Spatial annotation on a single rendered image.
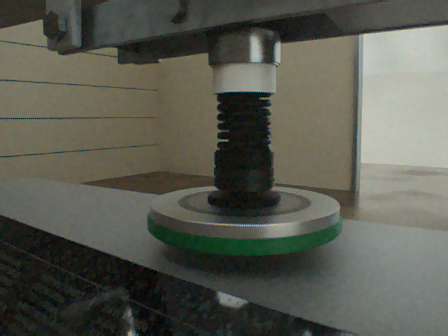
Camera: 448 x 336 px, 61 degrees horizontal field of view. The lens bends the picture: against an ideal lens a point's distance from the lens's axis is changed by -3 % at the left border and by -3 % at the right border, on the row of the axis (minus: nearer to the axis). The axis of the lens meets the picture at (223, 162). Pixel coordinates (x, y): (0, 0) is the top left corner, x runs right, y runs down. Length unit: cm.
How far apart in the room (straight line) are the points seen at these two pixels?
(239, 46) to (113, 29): 15
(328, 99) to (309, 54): 69
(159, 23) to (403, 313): 35
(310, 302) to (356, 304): 4
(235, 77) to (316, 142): 523
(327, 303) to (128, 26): 35
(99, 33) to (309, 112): 525
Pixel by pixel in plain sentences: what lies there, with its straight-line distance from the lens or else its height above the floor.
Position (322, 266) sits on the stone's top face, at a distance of 43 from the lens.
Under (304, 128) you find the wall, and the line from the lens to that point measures 570.
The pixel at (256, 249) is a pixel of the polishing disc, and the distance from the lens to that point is 35.
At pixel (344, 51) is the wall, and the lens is 556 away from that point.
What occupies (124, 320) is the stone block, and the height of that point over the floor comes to 76.
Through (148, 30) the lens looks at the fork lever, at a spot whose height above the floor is 105.
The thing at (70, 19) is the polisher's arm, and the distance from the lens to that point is 50.
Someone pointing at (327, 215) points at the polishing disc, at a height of 86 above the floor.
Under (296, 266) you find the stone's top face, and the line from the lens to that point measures 42.
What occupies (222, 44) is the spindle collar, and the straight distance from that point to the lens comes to 42.
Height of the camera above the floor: 95
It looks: 6 degrees down
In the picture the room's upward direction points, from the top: straight up
